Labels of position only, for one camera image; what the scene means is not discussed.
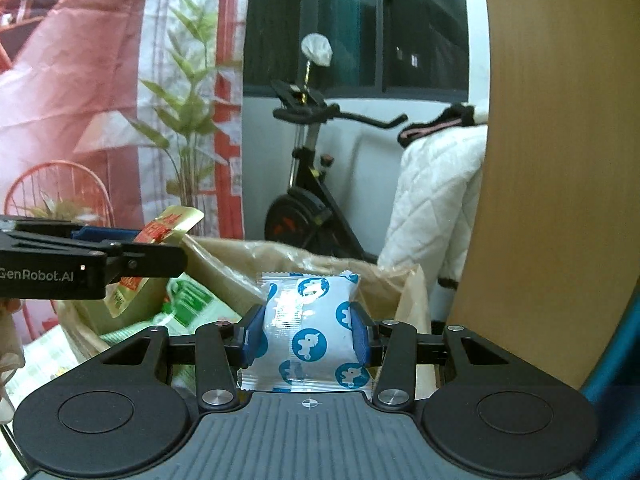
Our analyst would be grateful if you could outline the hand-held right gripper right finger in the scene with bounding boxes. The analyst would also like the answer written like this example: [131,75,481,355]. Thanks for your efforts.
[350,302,516,407]

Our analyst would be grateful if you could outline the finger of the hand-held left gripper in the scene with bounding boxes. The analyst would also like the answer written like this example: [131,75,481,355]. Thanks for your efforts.
[102,241,189,287]
[15,219,145,242]

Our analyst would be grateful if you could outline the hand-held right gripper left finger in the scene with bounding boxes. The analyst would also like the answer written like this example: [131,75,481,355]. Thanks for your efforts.
[97,304,267,411]

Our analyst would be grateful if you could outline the yellow and red snack packet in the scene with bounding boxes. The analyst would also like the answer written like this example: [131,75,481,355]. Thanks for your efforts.
[105,205,205,318]

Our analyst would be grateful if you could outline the white blue-dotted snack packet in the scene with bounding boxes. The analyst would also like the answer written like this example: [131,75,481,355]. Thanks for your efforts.
[236,271,373,396]

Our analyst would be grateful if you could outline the brown paper bag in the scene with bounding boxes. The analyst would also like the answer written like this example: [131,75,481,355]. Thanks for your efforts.
[59,234,436,403]

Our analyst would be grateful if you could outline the person's left hand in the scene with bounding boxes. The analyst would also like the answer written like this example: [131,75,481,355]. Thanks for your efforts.
[0,297,26,423]

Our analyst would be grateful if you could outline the green snack packet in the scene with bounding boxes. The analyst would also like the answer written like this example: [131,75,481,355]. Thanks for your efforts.
[152,275,242,336]

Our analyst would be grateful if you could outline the black exercise bike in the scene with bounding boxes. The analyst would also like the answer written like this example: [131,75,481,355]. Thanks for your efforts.
[263,80,408,263]

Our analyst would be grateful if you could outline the white quilted blanket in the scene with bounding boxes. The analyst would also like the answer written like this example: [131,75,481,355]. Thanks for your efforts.
[377,110,490,321]

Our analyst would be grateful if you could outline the black and pink garment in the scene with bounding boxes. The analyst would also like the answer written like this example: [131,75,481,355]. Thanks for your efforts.
[397,103,476,147]

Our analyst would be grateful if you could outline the wooden panel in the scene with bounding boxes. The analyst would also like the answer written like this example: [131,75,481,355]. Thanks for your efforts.
[445,0,640,391]

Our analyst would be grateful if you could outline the teal curtain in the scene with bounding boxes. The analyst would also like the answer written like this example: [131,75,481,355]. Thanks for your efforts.
[582,290,640,480]

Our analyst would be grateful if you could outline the pole with white cover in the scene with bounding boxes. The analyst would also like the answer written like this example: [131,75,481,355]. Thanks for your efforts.
[301,33,333,96]

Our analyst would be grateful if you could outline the dark glass window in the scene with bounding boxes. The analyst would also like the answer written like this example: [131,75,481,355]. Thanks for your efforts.
[243,0,471,103]

